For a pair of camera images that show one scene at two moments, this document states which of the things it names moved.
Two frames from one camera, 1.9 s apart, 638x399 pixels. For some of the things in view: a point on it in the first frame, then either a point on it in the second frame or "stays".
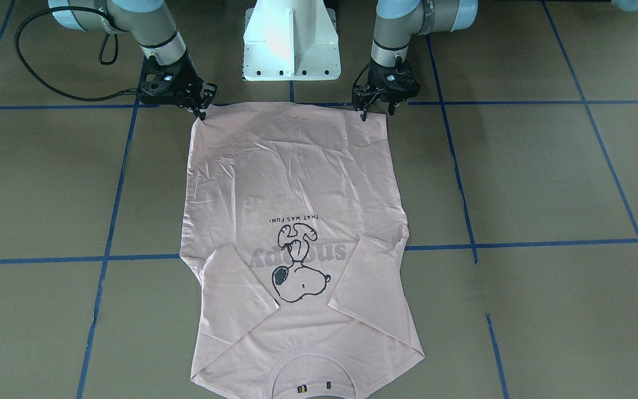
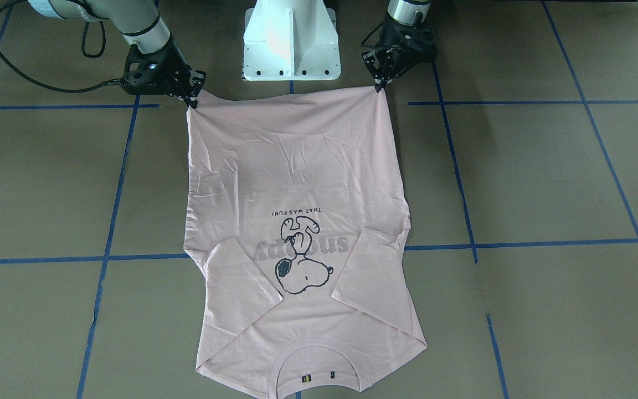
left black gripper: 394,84 to 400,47
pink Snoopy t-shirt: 295,232 stays
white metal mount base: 291,40 stays
